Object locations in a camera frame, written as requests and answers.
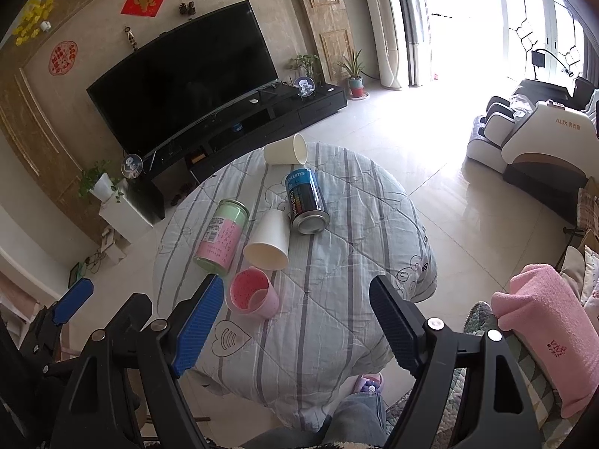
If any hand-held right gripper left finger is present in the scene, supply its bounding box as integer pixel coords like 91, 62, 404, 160
49, 272, 225, 449

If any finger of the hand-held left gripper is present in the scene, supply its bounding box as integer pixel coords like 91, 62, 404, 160
21, 277, 95, 371

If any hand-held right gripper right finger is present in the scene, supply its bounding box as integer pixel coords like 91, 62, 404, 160
369, 275, 536, 449

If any white paper cup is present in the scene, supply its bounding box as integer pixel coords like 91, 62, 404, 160
242, 208, 291, 271
263, 133, 308, 166

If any pink plastic cup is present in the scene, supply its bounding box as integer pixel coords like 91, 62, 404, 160
226, 266, 280, 321

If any purple slipper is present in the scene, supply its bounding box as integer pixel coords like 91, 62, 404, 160
353, 373, 385, 396

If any striped grey quilt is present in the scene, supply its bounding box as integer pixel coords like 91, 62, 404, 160
153, 141, 438, 426

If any green and pink canister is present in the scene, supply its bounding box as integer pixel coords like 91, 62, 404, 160
194, 199, 250, 275

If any person's leg in jeans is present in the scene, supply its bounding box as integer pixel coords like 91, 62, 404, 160
243, 390, 389, 449

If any white side cabinet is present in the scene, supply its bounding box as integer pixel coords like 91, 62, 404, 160
98, 180, 154, 244

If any potted plant in white pot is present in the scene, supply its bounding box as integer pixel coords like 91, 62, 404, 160
77, 160, 126, 204

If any patterned sofa cover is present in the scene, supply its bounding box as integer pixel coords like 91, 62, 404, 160
461, 302, 562, 449

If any pink towel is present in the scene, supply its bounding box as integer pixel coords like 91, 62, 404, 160
491, 264, 599, 419

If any blue metal can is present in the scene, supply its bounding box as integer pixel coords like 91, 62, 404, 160
285, 167, 331, 235

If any beige cushion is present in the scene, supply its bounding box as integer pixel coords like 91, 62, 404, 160
557, 243, 599, 309

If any black television stand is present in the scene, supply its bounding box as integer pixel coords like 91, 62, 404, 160
124, 83, 349, 225

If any plaid pillow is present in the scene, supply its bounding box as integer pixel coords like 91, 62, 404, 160
577, 187, 599, 225

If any white massage chair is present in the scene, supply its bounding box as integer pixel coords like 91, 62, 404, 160
466, 79, 599, 197

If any potted plant in red pot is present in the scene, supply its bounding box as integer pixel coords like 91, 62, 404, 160
338, 51, 370, 100

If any black flat television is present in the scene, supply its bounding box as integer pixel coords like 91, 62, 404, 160
86, 1, 282, 155

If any green plant on stand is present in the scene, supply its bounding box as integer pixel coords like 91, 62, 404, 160
289, 54, 323, 86

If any white standing air conditioner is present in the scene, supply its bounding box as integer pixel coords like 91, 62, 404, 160
358, 0, 403, 91

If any tablet on gooseneck stand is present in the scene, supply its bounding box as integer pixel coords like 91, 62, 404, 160
531, 49, 576, 80

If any grey curtain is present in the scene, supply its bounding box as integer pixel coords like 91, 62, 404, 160
390, 0, 434, 87

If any power strip with cables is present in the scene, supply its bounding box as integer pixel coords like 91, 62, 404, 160
84, 227, 127, 277

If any red round wall decal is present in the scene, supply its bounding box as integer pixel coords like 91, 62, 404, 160
49, 40, 78, 76

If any yellow flower wall decoration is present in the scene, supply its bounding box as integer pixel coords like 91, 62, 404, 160
13, 0, 56, 46

